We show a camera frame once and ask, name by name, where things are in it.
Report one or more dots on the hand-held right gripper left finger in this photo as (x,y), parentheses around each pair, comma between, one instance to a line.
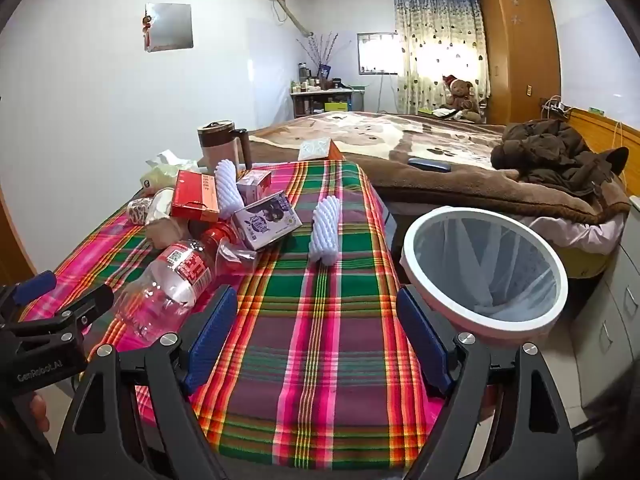
(215,332)

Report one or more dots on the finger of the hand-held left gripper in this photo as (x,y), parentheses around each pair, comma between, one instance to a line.
(75,312)
(35,286)

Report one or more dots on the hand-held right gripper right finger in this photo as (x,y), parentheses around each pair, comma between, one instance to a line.
(425,345)

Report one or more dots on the white round bin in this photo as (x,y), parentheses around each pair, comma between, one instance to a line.
(500,331)

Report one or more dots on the clear plastic bag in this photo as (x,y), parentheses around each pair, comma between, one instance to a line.
(236,258)

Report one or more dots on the red drink can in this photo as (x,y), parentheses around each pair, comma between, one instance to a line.
(220,235)

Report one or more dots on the patterned paper cup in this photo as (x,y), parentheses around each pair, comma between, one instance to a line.
(139,209)

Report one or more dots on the white blue milk carton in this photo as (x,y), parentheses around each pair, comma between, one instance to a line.
(265,220)

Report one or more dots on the red cardboard box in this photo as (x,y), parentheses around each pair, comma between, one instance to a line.
(195,195)

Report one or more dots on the white foam fruit net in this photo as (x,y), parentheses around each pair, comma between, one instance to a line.
(325,230)
(226,185)

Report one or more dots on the pink drink carton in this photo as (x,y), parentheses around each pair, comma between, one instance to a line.
(255,185)

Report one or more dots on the cream packet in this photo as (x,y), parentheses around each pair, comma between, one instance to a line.
(160,177)

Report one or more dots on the person's left hand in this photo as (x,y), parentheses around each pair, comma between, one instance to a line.
(38,410)

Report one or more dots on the plaid tablecloth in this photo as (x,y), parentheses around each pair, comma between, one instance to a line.
(310,340)

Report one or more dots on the blue glasses case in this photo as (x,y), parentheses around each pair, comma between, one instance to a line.
(430,165)

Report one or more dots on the yellow bed base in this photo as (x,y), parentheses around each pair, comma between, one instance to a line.
(587,262)

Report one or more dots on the brown lidded jug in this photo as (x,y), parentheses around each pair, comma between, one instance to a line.
(217,145)

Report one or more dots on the grey drawer nightstand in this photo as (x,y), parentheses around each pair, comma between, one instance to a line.
(617,305)

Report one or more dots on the pink bed sheet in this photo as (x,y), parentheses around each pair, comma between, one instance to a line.
(590,230)

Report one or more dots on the bed with brown blanket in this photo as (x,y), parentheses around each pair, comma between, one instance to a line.
(380,140)

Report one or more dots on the orange tissue box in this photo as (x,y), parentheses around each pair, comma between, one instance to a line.
(320,149)

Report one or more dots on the dark brown jacket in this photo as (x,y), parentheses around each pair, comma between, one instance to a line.
(550,155)

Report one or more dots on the brown teddy bear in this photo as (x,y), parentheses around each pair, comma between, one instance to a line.
(461,97)

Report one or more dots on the cluttered dresser table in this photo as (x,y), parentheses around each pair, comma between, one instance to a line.
(325,102)

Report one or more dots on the white power strip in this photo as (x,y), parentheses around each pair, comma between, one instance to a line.
(556,106)

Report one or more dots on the wooden headboard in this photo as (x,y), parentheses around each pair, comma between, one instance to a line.
(600,132)

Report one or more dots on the red hanging ornament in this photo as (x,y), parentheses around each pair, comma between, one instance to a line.
(147,27)

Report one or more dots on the bare branch bouquet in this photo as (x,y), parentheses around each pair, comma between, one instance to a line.
(320,52)

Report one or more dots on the wooden wardrobe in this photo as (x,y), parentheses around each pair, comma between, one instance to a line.
(520,50)

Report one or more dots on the patterned curtain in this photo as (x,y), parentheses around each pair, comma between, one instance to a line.
(435,35)

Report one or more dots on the square wall mirror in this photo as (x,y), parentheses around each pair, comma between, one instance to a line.
(170,25)

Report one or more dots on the wrapped wall pipe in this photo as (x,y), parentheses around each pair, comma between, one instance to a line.
(290,12)

